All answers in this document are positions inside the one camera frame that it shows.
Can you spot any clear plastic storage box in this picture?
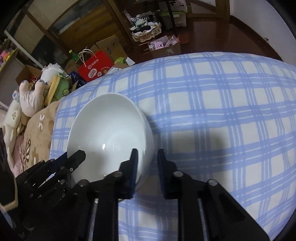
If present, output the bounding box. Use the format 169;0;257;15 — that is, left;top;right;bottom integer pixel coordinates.
159;0;188;28

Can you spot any blue packet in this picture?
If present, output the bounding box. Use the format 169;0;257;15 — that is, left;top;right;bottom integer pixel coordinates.
69;71;81;87

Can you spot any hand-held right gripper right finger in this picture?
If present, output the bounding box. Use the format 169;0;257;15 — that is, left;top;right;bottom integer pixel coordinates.
157;149;270;241

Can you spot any pile of socks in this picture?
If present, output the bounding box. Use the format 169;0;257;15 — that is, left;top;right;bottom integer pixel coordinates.
129;14;160;33

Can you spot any beige floral blanket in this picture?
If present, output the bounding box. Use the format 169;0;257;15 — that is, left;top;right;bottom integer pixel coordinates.
7;101;70;179

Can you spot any green and yellow toy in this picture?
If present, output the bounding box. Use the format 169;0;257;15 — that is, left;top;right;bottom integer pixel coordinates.
44;75;70;105

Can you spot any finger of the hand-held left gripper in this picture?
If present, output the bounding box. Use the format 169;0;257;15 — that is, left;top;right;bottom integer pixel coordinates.
54;149;87;174
17;159;59;186

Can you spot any pink plush toy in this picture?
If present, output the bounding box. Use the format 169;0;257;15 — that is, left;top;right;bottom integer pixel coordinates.
13;79;50;117

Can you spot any cream plush toy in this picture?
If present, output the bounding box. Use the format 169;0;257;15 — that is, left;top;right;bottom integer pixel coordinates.
0;102;23;149

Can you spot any white bowl with red label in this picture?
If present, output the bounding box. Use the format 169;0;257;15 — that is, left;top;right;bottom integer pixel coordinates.
67;93;155;189

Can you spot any blue checked cloth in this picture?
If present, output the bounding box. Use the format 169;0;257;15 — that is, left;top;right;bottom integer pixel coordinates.
50;52;296;241

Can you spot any white fluffy toy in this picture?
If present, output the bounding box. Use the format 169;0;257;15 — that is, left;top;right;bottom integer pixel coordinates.
41;62;64;78

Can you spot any white flat box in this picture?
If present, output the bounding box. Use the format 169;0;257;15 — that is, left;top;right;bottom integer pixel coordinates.
105;62;130;76

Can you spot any wooden shelf cabinet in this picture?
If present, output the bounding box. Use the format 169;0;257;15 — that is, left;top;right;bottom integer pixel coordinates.
0;0;130;77

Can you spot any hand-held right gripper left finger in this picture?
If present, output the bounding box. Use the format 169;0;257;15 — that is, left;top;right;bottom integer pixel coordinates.
70;148;139;241

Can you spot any wicker basket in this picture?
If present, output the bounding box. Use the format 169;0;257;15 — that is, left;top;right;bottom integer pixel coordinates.
131;22;162;42

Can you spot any red paper bag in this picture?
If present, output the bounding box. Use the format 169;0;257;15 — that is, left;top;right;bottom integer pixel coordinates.
78;49;114;82

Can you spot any black stand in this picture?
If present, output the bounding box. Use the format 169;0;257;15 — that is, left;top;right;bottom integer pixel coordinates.
165;0;177;29

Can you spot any cardboard box with pink packets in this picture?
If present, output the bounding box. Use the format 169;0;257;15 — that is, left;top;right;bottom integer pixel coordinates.
148;35;182;58

